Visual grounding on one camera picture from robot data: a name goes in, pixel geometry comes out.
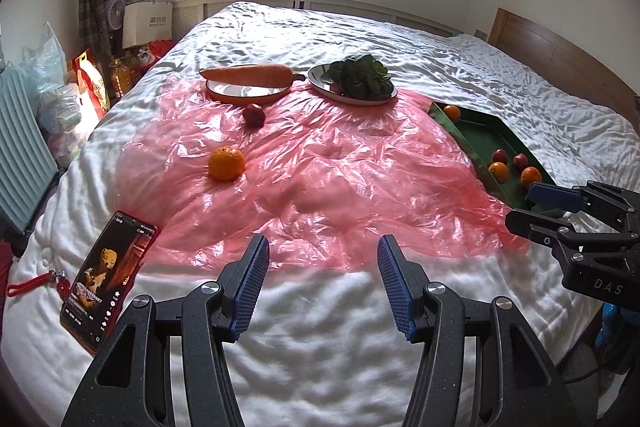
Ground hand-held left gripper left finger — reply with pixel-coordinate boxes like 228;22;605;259
61;234;271;427

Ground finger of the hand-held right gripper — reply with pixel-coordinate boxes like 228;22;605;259
505;208;640;271
527;180;640;236

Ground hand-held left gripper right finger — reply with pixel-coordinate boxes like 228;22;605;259
377;234;586;427

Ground green metal tray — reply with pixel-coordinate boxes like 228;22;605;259
427;101;558;212

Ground person's right hand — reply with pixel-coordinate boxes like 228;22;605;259
595;304;636;360

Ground white bed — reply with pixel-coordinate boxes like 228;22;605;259
0;1;640;427

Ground pink plastic sheet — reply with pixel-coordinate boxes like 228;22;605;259
116;72;531;270

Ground wooden headboard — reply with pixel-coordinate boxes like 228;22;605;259
487;7;640;132

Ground smartphone with red case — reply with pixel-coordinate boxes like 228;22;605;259
60;210;158;354

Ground dark red plum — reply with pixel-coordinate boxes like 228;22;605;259
243;104;266;128

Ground orange-rimmed plate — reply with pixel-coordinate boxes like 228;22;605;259
205;79;292;104

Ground carrot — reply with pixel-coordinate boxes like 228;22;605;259
199;64;306;89

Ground green bok choy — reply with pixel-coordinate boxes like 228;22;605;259
326;54;393;99

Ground white plate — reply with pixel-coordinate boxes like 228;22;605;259
307;64;398;106

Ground yellow oil bottle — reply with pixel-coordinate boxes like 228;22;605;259
110;59;139;100

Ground clear plastic bag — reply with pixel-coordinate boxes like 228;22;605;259
42;84;85;168

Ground red and white bag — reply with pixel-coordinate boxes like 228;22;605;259
67;49;111;118

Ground light blue suitcase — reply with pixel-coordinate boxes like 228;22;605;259
0;67;60;234

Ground white paper bag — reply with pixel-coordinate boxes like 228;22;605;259
123;1;174;49

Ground translucent plastic bag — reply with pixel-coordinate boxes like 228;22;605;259
17;23;68;98

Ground small lavender fan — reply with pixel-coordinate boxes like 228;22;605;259
105;0;127;28

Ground red phone strap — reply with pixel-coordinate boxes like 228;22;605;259
6;271;73;303

